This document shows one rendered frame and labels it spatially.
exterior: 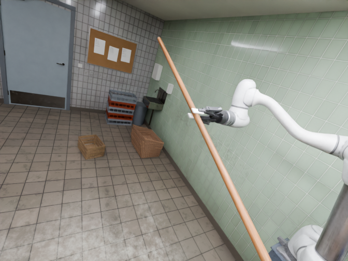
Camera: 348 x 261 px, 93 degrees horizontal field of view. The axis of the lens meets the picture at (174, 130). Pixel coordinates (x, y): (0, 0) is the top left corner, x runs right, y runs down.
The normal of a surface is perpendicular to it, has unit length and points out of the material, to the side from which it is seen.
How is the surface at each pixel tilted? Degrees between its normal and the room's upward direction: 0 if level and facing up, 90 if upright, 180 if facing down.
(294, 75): 90
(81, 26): 90
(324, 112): 90
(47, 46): 90
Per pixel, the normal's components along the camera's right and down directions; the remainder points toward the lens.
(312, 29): -0.85, -0.06
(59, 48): 0.44, 0.48
